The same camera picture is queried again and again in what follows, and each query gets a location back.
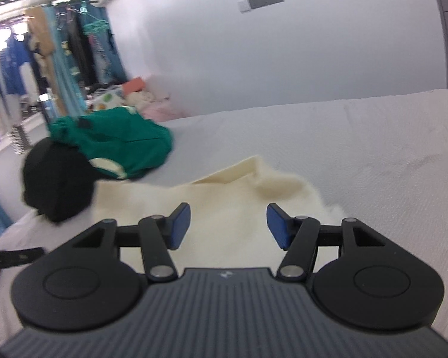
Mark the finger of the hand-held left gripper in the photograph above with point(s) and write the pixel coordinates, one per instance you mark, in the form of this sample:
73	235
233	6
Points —
15	256

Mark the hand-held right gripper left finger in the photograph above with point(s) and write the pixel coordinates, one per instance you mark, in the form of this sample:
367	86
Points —
180	227

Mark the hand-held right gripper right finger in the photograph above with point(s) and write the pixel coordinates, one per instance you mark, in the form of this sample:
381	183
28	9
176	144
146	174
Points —
278	227

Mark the cream striped knit sweater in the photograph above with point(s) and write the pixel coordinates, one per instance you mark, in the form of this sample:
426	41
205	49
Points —
224	209

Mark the row of hanging clothes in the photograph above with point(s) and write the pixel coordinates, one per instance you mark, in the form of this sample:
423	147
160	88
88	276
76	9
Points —
63	67

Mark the black garment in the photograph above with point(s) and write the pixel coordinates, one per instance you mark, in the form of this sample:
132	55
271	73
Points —
56	186

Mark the green hooded sweatshirt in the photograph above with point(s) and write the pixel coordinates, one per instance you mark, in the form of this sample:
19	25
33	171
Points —
127	141

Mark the bed with grey bedspread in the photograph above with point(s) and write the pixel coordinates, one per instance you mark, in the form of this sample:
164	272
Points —
358	149

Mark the black white striped cloth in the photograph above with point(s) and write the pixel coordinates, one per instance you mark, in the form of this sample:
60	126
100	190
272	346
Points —
21	140

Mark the cream plush toy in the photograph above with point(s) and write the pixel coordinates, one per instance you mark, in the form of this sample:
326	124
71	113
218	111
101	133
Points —
140	100

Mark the polka dot cloth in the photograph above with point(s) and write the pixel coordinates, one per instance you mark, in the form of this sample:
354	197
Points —
104	100

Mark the grey wall switch panel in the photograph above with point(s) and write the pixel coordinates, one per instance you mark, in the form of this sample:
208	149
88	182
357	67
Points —
261	2

